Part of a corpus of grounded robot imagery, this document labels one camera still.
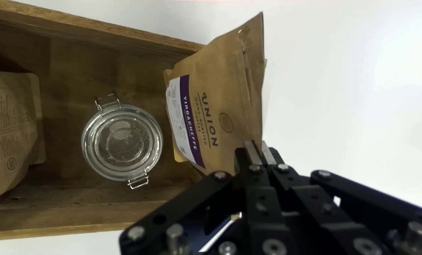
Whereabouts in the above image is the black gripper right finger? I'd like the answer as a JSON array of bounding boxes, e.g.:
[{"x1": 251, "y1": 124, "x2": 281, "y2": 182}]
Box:
[{"x1": 259, "y1": 140, "x2": 422, "y2": 255}]

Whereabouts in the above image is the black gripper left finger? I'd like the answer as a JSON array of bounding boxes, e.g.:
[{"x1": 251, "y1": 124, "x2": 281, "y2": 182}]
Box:
[{"x1": 118, "y1": 138, "x2": 293, "y2": 255}]

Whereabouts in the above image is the clear glass jar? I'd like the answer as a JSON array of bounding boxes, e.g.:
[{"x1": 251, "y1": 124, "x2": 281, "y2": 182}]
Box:
[{"x1": 80, "y1": 92, "x2": 165, "y2": 191}]

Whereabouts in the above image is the open wooden slat crate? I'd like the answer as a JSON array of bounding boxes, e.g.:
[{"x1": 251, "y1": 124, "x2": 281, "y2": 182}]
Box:
[{"x1": 0, "y1": 0, "x2": 208, "y2": 242}]

